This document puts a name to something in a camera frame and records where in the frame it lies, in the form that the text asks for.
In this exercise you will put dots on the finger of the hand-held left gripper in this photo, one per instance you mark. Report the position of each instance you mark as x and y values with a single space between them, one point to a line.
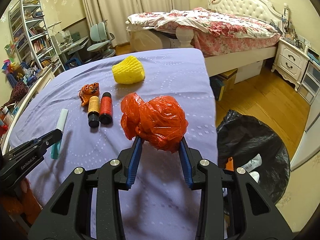
47 142

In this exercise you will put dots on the colourful paper pinwheel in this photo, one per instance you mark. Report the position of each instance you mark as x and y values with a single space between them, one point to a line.
10 63

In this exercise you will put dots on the white low cabinet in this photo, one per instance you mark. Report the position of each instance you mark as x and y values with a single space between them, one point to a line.
30 92

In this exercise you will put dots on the white nightstand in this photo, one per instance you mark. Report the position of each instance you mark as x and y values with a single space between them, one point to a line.
290 57

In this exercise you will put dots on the person's left hand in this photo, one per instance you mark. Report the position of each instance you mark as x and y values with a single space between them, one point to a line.
24 186

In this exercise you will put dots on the pile of books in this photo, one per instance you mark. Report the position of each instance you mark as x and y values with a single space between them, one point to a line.
313 55

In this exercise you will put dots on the white sliding wardrobe door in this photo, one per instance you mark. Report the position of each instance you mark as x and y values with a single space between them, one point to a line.
310 142

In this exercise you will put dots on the white tissue wad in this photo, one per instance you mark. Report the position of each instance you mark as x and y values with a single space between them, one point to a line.
252 166

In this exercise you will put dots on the white storage box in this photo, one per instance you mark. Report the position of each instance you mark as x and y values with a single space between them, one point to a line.
250 71

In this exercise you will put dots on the red plastic bag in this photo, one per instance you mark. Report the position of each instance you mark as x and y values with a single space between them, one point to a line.
155 120

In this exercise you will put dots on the floral blanket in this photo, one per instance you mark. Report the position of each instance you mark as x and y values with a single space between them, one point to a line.
225 27

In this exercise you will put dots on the yellow foam fruit net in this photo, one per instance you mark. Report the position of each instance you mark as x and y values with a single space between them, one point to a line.
128 70

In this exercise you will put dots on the yellow label brown bottle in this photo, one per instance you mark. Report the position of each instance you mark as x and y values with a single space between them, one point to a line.
93 107

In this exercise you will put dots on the red label brown bottle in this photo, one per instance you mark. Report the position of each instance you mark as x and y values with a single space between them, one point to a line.
105 106

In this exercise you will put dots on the blue plastic stool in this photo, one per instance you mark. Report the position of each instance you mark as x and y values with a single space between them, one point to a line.
72 63

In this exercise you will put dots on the cardboard box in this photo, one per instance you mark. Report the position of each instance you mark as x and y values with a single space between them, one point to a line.
225 85

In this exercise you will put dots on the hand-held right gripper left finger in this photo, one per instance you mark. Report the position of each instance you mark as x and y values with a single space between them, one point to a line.
133 165

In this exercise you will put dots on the clear plastic drawer unit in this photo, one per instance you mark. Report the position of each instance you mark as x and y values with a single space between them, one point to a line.
310 82

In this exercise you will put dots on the clutter of small items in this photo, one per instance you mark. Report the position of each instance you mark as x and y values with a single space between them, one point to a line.
292 30

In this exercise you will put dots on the bin with black bag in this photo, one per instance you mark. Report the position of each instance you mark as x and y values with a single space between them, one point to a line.
250 135

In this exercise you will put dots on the grey study desk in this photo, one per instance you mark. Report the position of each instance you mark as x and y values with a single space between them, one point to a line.
75 42

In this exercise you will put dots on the person's left forearm orange sleeve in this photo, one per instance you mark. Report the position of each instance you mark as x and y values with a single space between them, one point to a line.
15 207

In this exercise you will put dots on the teal and white tube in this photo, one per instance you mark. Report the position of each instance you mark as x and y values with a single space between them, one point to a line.
62 117

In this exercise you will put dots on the orange wrapper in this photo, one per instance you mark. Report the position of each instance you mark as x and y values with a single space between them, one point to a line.
87 91

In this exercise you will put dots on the white bed with tufted headboard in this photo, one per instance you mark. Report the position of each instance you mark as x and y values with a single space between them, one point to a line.
245 2

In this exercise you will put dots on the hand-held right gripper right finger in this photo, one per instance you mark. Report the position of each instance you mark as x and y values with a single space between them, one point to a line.
186 165

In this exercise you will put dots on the white bookshelf with books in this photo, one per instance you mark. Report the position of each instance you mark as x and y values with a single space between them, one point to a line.
35 37

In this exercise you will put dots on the pale blue desk chair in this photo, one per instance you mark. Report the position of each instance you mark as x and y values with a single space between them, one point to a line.
100 30

